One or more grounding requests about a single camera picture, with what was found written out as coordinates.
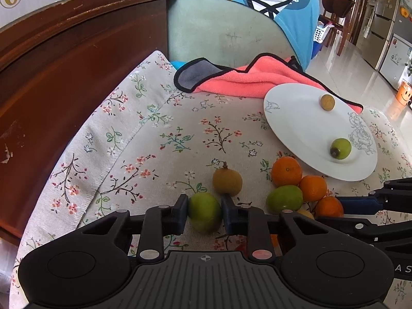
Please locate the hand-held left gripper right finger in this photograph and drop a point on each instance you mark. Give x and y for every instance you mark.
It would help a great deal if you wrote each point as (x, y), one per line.
(227, 216)

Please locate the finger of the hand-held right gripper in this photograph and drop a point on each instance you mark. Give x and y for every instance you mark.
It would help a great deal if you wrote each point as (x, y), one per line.
(354, 224)
(360, 205)

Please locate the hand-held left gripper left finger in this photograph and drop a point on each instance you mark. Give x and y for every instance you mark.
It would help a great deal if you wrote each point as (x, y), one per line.
(181, 215)

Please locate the brown longan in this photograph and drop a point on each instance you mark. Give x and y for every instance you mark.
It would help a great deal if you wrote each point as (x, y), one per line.
(327, 102)
(227, 182)

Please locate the green jujube with dark end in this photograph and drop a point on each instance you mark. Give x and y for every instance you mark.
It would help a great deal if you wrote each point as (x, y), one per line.
(340, 148)

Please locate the white flower-print plate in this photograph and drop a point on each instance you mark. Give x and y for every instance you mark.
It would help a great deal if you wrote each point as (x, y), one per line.
(299, 128)

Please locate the floral tablecloth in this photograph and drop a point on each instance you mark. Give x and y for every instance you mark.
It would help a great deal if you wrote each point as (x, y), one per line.
(154, 141)

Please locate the orange smiley bin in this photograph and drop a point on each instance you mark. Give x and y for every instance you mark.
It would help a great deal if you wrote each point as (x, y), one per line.
(405, 92)

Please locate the pink towel with black trim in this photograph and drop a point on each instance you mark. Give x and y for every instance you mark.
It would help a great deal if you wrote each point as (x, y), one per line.
(257, 82)

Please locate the green potted plant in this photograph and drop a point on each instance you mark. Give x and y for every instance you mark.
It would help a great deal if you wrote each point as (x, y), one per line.
(409, 68)

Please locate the small white refrigerator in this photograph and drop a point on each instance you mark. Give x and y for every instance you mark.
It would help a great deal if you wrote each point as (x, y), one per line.
(397, 61)

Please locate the blue sheet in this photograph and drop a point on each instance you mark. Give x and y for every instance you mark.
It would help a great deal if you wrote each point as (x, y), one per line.
(176, 65)

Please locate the white plastic basket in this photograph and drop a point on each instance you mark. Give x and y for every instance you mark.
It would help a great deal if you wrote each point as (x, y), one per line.
(321, 34)

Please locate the silver refrigerator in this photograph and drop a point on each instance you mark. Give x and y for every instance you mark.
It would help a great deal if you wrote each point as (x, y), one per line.
(381, 25)

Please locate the brown wooden chair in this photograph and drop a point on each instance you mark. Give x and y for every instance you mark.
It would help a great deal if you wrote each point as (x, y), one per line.
(338, 9)

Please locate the blue printed cloth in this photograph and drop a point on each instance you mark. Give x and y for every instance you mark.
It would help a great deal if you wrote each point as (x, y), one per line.
(289, 9)

